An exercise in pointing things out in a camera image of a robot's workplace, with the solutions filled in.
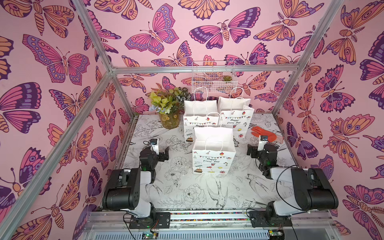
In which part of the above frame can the white party paper bag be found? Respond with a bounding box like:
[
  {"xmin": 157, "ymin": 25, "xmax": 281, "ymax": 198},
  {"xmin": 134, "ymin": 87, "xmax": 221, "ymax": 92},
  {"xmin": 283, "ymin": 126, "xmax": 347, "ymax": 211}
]
[{"xmin": 192, "ymin": 120, "xmax": 236, "ymax": 175}]

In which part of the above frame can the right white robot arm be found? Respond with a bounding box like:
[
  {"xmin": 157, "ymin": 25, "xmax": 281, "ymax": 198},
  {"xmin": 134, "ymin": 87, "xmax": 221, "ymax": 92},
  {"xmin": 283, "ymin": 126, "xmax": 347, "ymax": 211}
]
[{"xmin": 247, "ymin": 143, "xmax": 339, "ymax": 220}]

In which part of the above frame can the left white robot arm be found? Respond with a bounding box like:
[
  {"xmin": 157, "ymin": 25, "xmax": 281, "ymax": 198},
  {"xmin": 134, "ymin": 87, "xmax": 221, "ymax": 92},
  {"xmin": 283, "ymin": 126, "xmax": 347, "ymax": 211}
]
[{"xmin": 102, "ymin": 147, "xmax": 169, "ymax": 221}]

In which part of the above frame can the back right white paper bag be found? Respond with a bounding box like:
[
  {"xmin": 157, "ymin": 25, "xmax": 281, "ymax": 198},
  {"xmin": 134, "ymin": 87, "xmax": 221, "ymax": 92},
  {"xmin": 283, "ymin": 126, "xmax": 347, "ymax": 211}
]
[{"xmin": 218, "ymin": 87, "xmax": 254, "ymax": 139}]

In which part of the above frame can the back left white paper bag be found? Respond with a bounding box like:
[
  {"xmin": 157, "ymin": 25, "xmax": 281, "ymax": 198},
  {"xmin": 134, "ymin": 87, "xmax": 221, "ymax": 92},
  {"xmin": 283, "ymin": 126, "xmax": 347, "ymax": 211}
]
[{"xmin": 183, "ymin": 87, "xmax": 220, "ymax": 143}]

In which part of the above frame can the red glove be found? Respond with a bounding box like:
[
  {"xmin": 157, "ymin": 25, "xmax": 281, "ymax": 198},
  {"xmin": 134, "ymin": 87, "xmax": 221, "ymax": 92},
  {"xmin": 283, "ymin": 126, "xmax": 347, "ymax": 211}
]
[{"xmin": 251, "ymin": 126, "xmax": 277, "ymax": 143}]

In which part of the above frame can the potted green plant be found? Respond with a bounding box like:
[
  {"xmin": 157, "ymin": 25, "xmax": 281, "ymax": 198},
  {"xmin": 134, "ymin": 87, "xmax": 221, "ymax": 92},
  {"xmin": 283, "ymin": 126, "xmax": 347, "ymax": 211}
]
[{"xmin": 149, "ymin": 87, "xmax": 191, "ymax": 130}]

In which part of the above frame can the small succulent in basket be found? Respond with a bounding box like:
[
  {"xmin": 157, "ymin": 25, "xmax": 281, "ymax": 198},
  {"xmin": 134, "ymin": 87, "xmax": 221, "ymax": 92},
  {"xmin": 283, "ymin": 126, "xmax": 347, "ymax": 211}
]
[{"xmin": 223, "ymin": 76, "xmax": 233, "ymax": 82}]

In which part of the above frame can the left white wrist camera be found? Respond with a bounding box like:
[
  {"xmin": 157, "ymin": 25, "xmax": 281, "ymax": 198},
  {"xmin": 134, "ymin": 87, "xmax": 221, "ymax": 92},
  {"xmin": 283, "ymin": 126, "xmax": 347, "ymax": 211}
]
[{"xmin": 150, "ymin": 139, "xmax": 159, "ymax": 155}]

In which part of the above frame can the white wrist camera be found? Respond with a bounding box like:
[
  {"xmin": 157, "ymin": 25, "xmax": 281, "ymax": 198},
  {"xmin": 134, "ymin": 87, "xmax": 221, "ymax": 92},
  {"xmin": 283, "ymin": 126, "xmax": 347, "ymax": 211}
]
[
  {"xmin": 150, "ymin": 139, "xmax": 159, "ymax": 155},
  {"xmin": 258, "ymin": 135, "xmax": 269, "ymax": 151}
]

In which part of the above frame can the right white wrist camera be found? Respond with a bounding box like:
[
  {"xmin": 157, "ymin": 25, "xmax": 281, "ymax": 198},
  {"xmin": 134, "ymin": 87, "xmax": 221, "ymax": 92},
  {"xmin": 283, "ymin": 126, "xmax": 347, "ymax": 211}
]
[{"xmin": 258, "ymin": 135, "xmax": 269, "ymax": 151}]

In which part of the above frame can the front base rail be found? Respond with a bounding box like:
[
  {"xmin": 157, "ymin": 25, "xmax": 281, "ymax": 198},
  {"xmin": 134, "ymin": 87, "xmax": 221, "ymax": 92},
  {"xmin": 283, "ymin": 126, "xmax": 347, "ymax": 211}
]
[{"xmin": 80, "ymin": 209, "xmax": 342, "ymax": 240}]

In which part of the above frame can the white wire wall basket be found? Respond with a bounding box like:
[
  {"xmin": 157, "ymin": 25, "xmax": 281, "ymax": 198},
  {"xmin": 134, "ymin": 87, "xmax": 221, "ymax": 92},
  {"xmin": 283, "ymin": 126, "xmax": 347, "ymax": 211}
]
[{"xmin": 191, "ymin": 61, "xmax": 238, "ymax": 95}]

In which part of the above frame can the aluminium frame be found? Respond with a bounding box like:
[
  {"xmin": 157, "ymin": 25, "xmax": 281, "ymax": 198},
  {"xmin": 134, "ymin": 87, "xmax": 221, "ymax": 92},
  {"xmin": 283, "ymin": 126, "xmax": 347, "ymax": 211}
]
[{"xmin": 1, "ymin": 1, "xmax": 344, "ymax": 240}]

